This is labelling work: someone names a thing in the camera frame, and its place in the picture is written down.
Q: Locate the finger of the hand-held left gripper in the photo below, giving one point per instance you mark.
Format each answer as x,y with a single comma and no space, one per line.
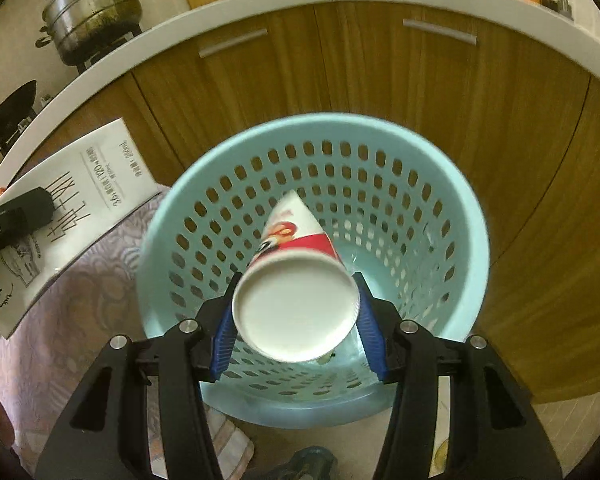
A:
15,220

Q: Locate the white printed paper bag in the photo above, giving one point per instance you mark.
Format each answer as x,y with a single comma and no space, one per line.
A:
95,175

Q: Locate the red white paper cup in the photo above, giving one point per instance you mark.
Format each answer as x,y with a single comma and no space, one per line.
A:
295,305

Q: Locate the steel steamer pot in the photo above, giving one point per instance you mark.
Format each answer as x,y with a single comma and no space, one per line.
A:
95,10

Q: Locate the black gas stove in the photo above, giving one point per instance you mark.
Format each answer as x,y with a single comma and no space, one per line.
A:
87,63

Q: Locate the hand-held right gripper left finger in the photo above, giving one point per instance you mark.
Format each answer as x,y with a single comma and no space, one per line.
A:
222,345

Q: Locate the dark teal object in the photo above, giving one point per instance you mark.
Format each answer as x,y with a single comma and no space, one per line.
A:
305,462

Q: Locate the light blue plastic wastebasket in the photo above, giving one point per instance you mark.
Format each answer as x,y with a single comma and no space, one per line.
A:
330,125

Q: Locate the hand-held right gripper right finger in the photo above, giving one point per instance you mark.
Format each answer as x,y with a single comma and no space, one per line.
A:
372,345

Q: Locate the black wok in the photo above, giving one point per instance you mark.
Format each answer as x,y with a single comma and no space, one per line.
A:
10,105

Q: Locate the pink patterned tablecloth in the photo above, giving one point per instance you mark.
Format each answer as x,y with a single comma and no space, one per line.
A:
80,320

